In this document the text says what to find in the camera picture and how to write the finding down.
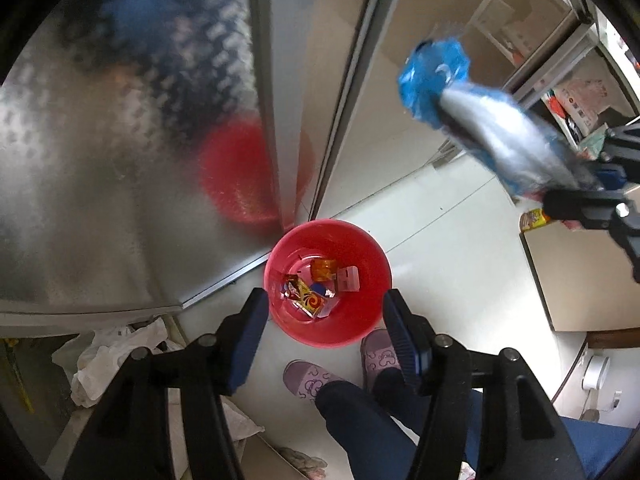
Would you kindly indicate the orange plastic wrapper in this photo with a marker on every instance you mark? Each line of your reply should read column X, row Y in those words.
column 322, row 268

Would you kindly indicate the plain steel cabinet door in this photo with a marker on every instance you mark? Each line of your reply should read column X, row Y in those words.
column 310, row 60

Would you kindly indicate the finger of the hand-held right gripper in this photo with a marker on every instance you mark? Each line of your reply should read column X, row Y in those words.
column 580, row 206
column 612, row 177

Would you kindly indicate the floral cloth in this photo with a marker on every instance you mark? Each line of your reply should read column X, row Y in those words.
column 300, row 462

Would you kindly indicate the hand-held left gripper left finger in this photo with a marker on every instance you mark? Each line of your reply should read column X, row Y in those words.
column 245, row 345

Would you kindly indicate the blue and white plastic bag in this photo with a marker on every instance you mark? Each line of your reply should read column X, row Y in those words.
column 500, row 125

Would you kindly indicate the embossed steel cabinet door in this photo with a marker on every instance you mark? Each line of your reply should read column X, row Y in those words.
column 125, row 135

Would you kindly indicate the cardboard box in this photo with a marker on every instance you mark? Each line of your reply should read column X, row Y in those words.
column 527, row 15

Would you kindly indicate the purple slipper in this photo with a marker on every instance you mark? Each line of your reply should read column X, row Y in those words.
column 379, row 357
column 310, row 382

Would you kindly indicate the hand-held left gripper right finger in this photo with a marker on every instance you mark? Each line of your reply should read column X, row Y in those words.
column 405, row 345

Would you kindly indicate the small yellow packet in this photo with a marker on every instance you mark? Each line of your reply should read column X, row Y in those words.
column 532, row 219

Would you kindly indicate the white round device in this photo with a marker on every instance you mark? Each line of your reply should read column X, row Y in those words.
column 595, row 372

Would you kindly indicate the person's left leg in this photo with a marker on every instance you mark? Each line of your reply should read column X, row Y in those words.
column 360, row 425

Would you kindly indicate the white and pink pouch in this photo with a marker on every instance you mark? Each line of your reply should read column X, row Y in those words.
column 347, row 278

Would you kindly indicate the beige cabinet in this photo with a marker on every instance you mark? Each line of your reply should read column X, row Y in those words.
column 585, row 280

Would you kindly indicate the metal under-counter shelf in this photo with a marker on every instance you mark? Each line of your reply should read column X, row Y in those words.
column 575, row 45

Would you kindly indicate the red plastic trash bin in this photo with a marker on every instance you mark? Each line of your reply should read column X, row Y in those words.
column 370, row 270

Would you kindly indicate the yellow snack packet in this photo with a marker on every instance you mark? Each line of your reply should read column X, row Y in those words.
column 307, row 301

